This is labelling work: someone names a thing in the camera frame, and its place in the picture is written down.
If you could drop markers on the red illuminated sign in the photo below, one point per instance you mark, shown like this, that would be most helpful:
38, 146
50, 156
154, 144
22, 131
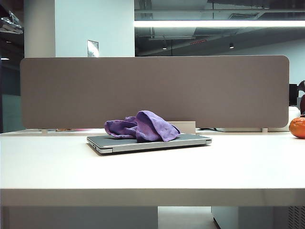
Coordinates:
198, 42

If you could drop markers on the grey-brown felt desk divider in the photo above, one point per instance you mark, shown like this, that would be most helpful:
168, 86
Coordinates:
155, 83

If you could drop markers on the white divider mounting bracket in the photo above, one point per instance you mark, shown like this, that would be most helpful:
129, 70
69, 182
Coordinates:
188, 126

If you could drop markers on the person in dark clothes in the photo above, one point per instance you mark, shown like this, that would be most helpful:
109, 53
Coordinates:
302, 100

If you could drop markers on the purple microfibre rag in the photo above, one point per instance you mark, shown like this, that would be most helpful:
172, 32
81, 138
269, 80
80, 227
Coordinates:
152, 128

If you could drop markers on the silver closed laptop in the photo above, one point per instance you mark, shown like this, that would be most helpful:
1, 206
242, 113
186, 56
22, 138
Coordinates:
188, 140

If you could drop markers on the black computer monitor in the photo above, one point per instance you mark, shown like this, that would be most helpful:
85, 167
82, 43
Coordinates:
293, 95

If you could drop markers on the paper notice on pillar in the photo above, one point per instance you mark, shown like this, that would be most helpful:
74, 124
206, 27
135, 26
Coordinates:
93, 48

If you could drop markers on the black pendant spot lamp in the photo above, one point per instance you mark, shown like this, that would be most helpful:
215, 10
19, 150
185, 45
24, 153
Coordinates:
231, 45
164, 47

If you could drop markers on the pink paper sheet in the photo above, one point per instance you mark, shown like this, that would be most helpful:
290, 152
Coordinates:
83, 130

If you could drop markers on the orange mandarin fruit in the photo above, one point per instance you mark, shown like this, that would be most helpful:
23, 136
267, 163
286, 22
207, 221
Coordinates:
297, 127

